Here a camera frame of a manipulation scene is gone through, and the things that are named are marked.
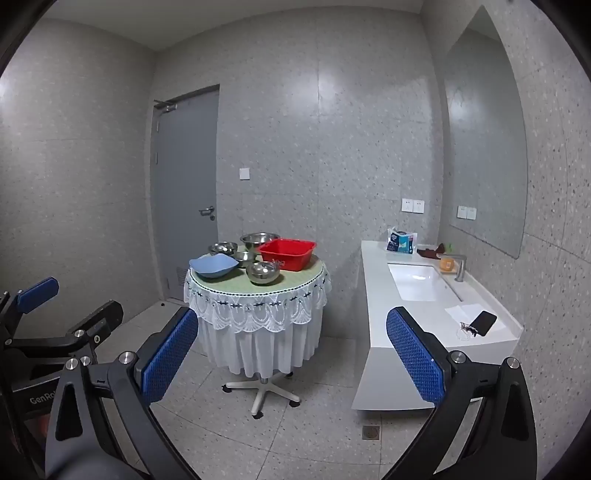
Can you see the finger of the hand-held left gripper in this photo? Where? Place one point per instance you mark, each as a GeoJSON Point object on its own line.
{"type": "Point", "coordinates": [99, 321]}
{"type": "Point", "coordinates": [37, 291]}

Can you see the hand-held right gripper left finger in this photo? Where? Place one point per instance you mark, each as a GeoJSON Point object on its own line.
{"type": "Point", "coordinates": [171, 355]}

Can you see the wall mirror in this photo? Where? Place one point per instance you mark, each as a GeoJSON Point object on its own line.
{"type": "Point", "coordinates": [485, 147]}

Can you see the blue plate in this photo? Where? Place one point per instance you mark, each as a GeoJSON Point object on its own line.
{"type": "Point", "coordinates": [213, 266]}

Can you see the floor drain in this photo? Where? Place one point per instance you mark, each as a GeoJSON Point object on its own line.
{"type": "Point", "coordinates": [371, 431]}

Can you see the black phone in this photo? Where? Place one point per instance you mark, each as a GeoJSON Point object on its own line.
{"type": "Point", "coordinates": [483, 323]}

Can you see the bunch of keys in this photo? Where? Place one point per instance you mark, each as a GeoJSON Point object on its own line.
{"type": "Point", "coordinates": [466, 330]}

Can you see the white light switch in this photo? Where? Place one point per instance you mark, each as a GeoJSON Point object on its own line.
{"type": "Point", "coordinates": [244, 173]}

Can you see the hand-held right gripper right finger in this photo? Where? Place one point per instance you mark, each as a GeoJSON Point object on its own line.
{"type": "Point", "coordinates": [415, 360]}

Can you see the metal door closer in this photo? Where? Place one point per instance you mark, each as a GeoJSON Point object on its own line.
{"type": "Point", "coordinates": [165, 105]}

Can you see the round table, green cloth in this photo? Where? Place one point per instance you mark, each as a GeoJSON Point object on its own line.
{"type": "Point", "coordinates": [258, 341]}

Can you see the blue tissue packet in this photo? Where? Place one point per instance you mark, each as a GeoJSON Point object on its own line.
{"type": "Point", "coordinates": [400, 241]}

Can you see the white paper sheet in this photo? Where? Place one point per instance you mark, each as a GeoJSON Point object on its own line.
{"type": "Point", "coordinates": [457, 314]}

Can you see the white wall socket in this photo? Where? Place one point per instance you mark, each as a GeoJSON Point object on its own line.
{"type": "Point", "coordinates": [407, 206]}
{"type": "Point", "coordinates": [419, 206]}

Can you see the brown cloth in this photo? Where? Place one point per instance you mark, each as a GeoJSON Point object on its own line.
{"type": "Point", "coordinates": [429, 252]}

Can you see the white vanity counter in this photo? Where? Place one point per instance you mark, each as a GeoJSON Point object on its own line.
{"type": "Point", "coordinates": [383, 323]}

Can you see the large steel bowl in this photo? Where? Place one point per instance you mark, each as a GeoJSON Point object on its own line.
{"type": "Point", "coordinates": [258, 240]}

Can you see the white sink basin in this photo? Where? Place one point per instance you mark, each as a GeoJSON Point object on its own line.
{"type": "Point", "coordinates": [420, 284]}

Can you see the grey door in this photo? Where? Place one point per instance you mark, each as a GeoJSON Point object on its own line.
{"type": "Point", "coordinates": [184, 175]}

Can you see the small steel bowl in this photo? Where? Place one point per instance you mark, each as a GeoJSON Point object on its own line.
{"type": "Point", "coordinates": [262, 273]}
{"type": "Point", "coordinates": [244, 258]}
{"type": "Point", "coordinates": [222, 249]}

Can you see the metal star table base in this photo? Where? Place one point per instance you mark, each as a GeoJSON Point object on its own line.
{"type": "Point", "coordinates": [261, 392]}

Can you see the metal faucet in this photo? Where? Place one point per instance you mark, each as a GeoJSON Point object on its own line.
{"type": "Point", "coordinates": [460, 270]}

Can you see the red plastic basin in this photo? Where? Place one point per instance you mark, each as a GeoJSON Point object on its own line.
{"type": "Point", "coordinates": [288, 256]}

